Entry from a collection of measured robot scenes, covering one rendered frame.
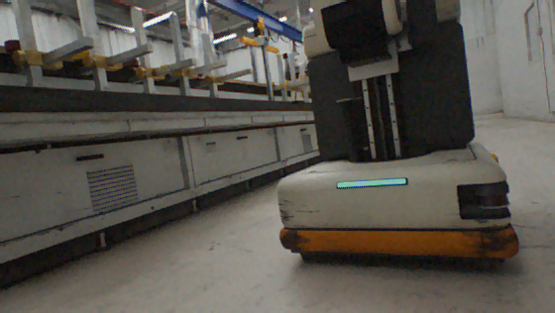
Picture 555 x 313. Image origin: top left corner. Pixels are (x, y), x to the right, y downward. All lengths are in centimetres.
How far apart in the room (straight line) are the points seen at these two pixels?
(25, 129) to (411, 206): 127
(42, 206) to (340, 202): 123
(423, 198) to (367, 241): 19
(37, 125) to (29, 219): 41
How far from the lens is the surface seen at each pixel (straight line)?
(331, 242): 100
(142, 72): 174
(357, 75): 116
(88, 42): 130
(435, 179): 91
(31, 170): 168
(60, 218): 173
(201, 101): 197
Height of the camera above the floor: 41
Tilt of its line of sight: 3 degrees down
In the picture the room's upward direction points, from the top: 8 degrees counter-clockwise
